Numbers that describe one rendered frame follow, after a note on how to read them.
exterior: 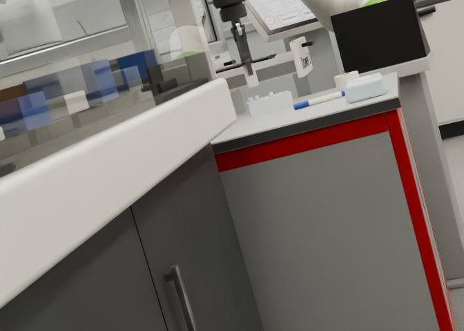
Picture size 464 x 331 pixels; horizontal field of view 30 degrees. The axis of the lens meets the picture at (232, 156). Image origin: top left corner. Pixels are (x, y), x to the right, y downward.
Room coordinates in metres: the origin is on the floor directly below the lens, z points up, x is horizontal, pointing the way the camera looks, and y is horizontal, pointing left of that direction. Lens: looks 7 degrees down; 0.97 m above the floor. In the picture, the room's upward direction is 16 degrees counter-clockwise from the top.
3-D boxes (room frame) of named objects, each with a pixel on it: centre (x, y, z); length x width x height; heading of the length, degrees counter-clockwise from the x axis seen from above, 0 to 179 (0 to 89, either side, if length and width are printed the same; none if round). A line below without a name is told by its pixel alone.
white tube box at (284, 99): (2.41, -0.14, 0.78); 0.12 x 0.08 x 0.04; 92
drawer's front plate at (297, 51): (2.66, -0.29, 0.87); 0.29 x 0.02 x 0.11; 167
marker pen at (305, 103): (2.21, -0.26, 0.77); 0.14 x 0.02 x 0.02; 90
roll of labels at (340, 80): (2.42, -0.38, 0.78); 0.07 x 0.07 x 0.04
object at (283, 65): (2.71, -0.09, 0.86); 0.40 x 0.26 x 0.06; 77
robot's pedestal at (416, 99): (2.86, -0.59, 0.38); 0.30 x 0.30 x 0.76; 71
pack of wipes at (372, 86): (2.05, -0.36, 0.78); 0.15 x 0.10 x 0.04; 170
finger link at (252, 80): (2.42, -0.11, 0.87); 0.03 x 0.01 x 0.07; 91
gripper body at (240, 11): (2.44, -0.11, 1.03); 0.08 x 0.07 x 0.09; 1
